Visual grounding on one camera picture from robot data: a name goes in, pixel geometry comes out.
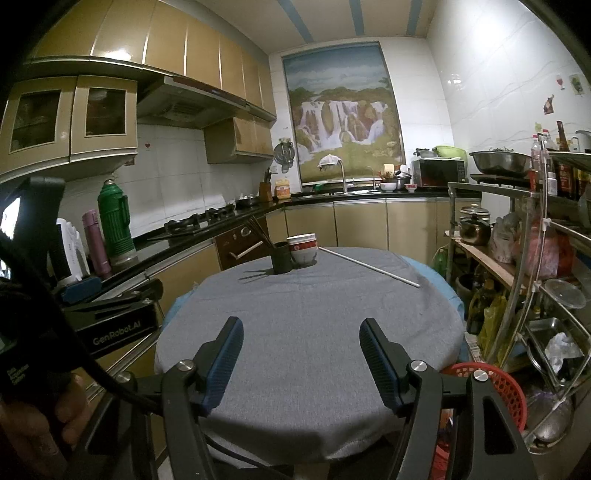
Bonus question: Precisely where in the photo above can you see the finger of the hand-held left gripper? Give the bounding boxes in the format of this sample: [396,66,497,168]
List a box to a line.
[62,280,164,357]
[60,276,101,304]

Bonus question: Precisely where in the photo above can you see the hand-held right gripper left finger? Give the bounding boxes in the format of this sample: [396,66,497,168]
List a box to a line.
[81,316,245,480]

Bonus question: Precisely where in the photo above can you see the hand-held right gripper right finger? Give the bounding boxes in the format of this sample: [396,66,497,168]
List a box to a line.
[359,318,536,480]

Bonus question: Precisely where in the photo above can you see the red plastic basket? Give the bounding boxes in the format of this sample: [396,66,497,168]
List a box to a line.
[431,362,527,480]

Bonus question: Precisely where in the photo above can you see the person's left hand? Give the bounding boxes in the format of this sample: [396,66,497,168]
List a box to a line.
[0,374,92,477]

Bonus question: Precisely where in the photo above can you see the white plastic appliance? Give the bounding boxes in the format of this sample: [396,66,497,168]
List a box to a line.
[48,218,92,284]

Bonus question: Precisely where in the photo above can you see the purple bottle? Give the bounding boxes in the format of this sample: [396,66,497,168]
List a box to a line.
[82,209,113,278]

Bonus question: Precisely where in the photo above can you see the green thermos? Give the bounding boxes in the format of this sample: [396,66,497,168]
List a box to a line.
[97,180,137,266]

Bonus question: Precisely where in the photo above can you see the grey tablecloth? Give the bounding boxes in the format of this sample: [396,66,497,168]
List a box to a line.
[154,247,465,464]

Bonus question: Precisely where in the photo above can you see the thin white rod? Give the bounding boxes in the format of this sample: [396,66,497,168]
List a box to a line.
[318,247,422,289]

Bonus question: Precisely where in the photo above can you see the light blue tablecloth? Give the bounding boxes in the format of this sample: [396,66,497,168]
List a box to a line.
[159,258,467,324]

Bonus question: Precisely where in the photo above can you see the green bottle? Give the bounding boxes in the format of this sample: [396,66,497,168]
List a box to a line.
[434,247,451,282]

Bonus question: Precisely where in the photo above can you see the built-in brown oven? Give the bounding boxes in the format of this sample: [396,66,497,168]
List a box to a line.
[215,224,269,272]

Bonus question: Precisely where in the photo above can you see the yellow plastic bag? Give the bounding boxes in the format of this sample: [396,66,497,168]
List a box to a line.
[478,295,509,354]

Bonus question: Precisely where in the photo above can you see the white bowl red print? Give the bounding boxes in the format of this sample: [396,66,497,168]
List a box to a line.
[289,244,318,268]

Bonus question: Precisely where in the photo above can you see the black gas stove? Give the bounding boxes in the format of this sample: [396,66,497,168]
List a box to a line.
[164,205,238,234]

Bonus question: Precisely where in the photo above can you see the dark chopsticks bundle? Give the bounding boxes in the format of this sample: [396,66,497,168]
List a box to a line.
[247,217,278,247]

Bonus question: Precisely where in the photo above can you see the glass door cabinet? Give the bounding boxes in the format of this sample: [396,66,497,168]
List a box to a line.
[0,74,139,178]

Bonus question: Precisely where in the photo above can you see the wooden shelf board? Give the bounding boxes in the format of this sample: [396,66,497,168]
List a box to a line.
[445,231,518,289]

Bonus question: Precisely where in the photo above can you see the grey plastic bag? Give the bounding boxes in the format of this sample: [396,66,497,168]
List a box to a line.
[490,215,520,264]

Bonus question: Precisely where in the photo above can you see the metal bowl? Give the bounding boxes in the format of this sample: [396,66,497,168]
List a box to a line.
[524,388,575,444]

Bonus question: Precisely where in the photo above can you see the white plastic bag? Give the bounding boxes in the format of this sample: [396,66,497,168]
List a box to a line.
[545,331,585,374]

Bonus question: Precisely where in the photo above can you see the pink plastic bag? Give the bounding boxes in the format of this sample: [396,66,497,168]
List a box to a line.
[519,217,561,280]

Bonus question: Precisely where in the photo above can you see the clear plastic lid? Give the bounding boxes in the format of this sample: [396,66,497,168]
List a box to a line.
[540,278,587,311]

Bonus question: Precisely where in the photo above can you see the black microwave oven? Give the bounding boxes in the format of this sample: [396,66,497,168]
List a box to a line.
[412,158,467,189]

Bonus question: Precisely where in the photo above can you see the metal storage rack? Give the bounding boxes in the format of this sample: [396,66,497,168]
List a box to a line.
[445,150,591,455]

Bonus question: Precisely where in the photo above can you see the range hood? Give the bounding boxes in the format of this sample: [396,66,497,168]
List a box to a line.
[136,75,252,130]

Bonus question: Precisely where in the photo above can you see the hanging metal strainer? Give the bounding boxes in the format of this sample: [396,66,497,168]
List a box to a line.
[273,137,296,174]

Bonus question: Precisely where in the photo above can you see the large metal basin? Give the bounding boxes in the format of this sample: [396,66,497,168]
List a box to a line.
[468,150,533,176]

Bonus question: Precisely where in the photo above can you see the row of sauce bottles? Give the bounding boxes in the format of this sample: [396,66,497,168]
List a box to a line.
[529,120,591,201]

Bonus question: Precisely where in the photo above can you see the beige upper cabinets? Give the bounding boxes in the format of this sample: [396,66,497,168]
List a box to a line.
[28,0,278,123]

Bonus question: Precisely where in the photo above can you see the black cable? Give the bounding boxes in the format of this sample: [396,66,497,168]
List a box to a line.
[0,240,162,414]

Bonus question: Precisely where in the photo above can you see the small beige wall cabinet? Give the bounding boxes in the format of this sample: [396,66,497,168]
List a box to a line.
[204,116,275,164]

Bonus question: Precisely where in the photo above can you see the waterfall wall poster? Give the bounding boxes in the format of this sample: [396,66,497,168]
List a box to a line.
[281,42,407,183]

